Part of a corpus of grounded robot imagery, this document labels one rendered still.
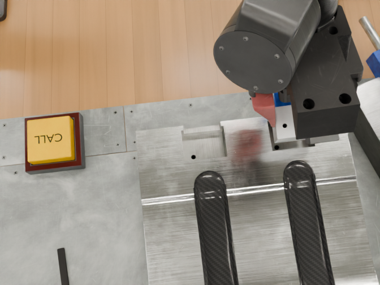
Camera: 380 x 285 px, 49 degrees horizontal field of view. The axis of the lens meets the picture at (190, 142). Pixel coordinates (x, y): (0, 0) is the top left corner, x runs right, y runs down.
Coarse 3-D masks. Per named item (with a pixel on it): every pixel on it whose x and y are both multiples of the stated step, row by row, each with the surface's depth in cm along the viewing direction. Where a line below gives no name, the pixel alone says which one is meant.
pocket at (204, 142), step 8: (192, 128) 54; (200, 128) 54; (208, 128) 54; (216, 128) 54; (184, 136) 55; (192, 136) 55; (200, 136) 55; (208, 136) 55; (216, 136) 55; (224, 136) 52; (184, 144) 55; (192, 144) 55; (200, 144) 55; (208, 144) 55; (216, 144) 55; (224, 144) 53; (184, 152) 54; (192, 152) 54; (200, 152) 54; (208, 152) 54; (216, 152) 54; (224, 152) 54; (184, 160) 54; (192, 160) 54
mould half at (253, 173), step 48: (144, 144) 52; (240, 144) 52; (336, 144) 52; (144, 192) 50; (192, 192) 50; (240, 192) 50; (336, 192) 50; (192, 240) 49; (240, 240) 49; (288, 240) 49; (336, 240) 49
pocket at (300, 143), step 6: (270, 126) 55; (270, 132) 55; (270, 138) 55; (276, 144) 54; (282, 144) 54; (288, 144) 54; (294, 144) 54; (300, 144) 54; (306, 144) 54; (312, 144) 53; (276, 150) 54
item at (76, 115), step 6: (60, 114) 60; (66, 114) 60; (72, 114) 60; (78, 114) 60; (78, 120) 60; (78, 126) 60; (78, 132) 60; (78, 138) 59; (78, 144) 59; (78, 150) 59; (78, 156) 59; (66, 162) 59; (72, 162) 59; (78, 162) 59; (30, 168) 58; (36, 168) 58; (42, 168) 58; (48, 168) 58; (54, 168) 58
